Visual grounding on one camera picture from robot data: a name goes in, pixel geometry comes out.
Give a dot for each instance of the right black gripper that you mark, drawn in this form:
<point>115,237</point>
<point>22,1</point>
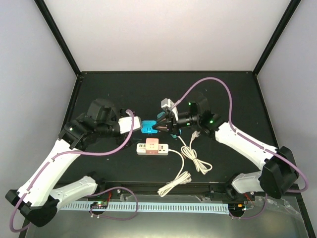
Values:
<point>172,123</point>

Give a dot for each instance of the blue plug adapter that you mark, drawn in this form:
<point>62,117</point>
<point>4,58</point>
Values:
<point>147,127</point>

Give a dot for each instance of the pink cube plug adapter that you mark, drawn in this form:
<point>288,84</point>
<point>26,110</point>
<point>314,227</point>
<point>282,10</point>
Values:
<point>152,146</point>

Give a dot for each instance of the white power strip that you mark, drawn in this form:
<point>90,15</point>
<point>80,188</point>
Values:
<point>162,150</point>

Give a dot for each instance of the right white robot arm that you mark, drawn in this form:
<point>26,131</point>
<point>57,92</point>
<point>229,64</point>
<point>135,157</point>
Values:
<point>276,172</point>

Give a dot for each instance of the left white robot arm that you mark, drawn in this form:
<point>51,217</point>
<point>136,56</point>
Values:
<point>103,130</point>

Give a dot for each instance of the left circuit board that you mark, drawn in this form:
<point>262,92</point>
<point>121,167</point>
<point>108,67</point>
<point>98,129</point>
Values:
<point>99,205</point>

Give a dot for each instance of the circuit board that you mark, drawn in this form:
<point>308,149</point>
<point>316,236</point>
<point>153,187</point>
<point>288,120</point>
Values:
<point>237,207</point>
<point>99,205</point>

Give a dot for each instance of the right circuit board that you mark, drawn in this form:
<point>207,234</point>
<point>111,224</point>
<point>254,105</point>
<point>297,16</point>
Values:
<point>237,207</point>

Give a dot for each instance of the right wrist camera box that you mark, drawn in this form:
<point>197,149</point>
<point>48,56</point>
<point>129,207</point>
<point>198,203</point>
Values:
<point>169,107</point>

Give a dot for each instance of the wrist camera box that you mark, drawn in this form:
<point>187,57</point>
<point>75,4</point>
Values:
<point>126,123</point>
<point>169,107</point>

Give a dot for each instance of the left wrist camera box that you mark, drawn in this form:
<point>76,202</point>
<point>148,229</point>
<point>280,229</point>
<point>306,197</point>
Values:
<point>126,123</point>

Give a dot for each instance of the light blue slotted cable duct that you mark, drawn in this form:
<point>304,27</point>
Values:
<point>155,207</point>

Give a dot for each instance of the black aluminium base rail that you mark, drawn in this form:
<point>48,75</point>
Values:
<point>214,191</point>

